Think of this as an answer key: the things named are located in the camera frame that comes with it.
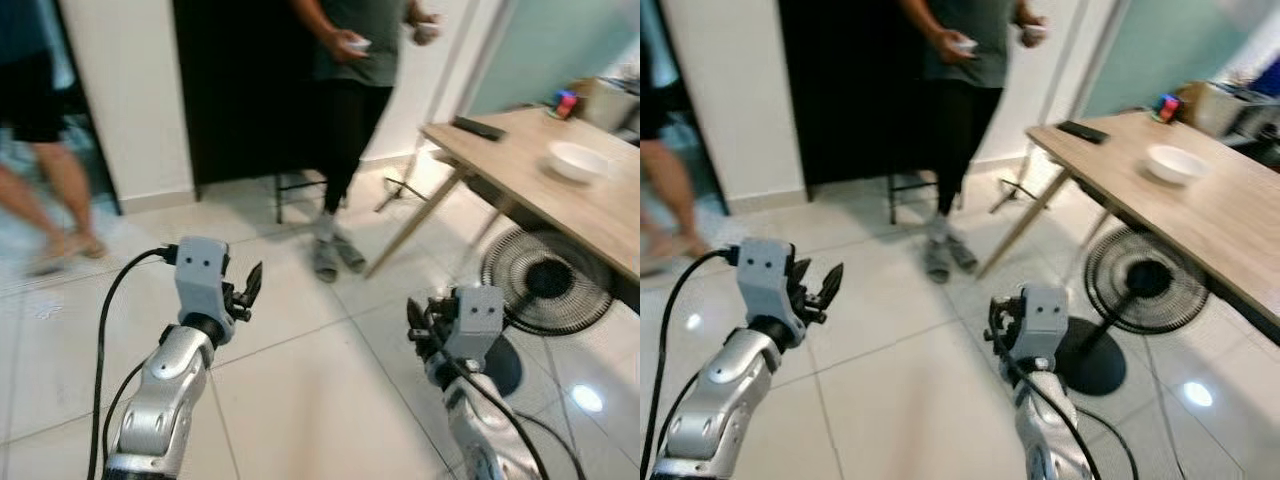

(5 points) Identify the black metal stool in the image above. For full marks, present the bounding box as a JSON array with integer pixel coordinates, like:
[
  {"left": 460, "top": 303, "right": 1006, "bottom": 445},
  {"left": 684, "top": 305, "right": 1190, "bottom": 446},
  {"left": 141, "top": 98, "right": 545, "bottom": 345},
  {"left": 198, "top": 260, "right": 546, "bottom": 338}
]
[
  {"left": 886, "top": 172, "right": 943, "bottom": 227},
  {"left": 273, "top": 170, "right": 334, "bottom": 226}
]

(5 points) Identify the black standing fan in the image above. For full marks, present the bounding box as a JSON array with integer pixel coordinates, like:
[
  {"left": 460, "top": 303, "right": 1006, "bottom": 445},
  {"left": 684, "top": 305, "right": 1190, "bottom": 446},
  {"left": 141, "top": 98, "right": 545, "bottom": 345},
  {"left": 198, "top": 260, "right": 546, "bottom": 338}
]
[
  {"left": 478, "top": 226, "right": 603, "bottom": 398},
  {"left": 1054, "top": 224, "right": 1203, "bottom": 398}
]

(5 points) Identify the wooden table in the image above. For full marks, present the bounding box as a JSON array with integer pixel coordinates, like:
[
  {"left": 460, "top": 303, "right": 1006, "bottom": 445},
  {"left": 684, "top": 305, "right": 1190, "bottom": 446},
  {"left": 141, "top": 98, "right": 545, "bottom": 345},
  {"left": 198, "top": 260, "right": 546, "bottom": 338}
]
[
  {"left": 975, "top": 108, "right": 1280, "bottom": 347},
  {"left": 364, "top": 104, "right": 641, "bottom": 313}
]

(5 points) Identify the black remote control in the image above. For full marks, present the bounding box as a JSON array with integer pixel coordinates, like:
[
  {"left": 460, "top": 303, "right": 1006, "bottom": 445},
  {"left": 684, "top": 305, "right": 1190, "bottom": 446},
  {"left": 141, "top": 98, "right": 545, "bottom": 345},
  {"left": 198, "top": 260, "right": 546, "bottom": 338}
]
[
  {"left": 1056, "top": 120, "right": 1110, "bottom": 146},
  {"left": 451, "top": 116, "right": 507, "bottom": 142}
]

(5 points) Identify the white bowl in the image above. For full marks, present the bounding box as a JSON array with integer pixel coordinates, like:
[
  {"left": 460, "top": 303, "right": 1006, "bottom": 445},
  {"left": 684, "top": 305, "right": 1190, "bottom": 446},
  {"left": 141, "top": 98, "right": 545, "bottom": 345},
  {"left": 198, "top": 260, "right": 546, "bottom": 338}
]
[
  {"left": 547, "top": 141, "right": 612, "bottom": 185},
  {"left": 1144, "top": 144, "right": 1212, "bottom": 189}
]

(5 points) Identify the person in black shorts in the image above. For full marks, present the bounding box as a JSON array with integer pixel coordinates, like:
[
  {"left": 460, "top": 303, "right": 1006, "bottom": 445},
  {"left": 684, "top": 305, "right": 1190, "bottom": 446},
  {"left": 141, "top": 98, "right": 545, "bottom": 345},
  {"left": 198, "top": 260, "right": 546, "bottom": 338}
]
[
  {"left": 640, "top": 0, "right": 713, "bottom": 277},
  {"left": 0, "top": 0, "right": 108, "bottom": 278}
]

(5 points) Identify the person in green shirt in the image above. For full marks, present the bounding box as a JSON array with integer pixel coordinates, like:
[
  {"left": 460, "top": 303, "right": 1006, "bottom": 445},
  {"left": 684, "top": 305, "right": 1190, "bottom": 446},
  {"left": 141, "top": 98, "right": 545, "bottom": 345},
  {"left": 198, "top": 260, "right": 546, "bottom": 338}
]
[
  {"left": 290, "top": 0, "right": 443, "bottom": 285},
  {"left": 897, "top": 0, "right": 1049, "bottom": 286}
]

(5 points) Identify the beige box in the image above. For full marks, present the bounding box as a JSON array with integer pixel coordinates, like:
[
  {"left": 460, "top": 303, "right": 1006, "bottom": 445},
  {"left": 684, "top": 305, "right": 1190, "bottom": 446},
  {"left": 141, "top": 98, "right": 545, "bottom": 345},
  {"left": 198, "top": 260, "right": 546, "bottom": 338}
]
[
  {"left": 1194, "top": 79, "right": 1280, "bottom": 143},
  {"left": 575, "top": 75, "right": 641, "bottom": 138}
]

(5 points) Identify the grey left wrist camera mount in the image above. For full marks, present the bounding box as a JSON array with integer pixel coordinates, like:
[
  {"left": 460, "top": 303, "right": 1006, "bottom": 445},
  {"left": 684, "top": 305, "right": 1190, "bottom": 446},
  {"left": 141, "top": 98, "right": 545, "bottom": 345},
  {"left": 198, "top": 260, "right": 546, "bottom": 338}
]
[
  {"left": 737, "top": 239, "right": 807, "bottom": 347},
  {"left": 174, "top": 237, "right": 235, "bottom": 346}
]

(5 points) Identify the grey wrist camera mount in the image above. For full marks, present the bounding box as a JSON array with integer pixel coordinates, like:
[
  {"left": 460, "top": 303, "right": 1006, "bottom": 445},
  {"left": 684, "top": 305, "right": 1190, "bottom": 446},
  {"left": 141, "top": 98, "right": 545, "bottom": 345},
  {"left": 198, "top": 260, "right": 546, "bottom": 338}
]
[
  {"left": 174, "top": 237, "right": 235, "bottom": 346},
  {"left": 737, "top": 239, "right": 807, "bottom": 347},
  {"left": 1020, "top": 284, "right": 1070, "bottom": 363},
  {"left": 452, "top": 286, "right": 507, "bottom": 363}
]

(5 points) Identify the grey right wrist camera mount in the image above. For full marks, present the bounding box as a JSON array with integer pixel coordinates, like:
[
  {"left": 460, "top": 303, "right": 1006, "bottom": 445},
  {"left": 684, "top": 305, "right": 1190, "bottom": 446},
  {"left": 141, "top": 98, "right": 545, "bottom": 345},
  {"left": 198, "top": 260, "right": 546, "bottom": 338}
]
[
  {"left": 452, "top": 286, "right": 507, "bottom": 363},
  {"left": 1020, "top": 284, "right": 1070, "bottom": 363}
]

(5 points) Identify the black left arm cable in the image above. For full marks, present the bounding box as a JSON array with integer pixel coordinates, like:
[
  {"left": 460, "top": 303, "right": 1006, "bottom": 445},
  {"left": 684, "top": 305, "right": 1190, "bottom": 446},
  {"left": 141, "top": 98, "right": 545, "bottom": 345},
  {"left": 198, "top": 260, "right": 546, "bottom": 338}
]
[
  {"left": 641, "top": 248, "right": 741, "bottom": 480},
  {"left": 87, "top": 246, "right": 179, "bottom": 480}
]

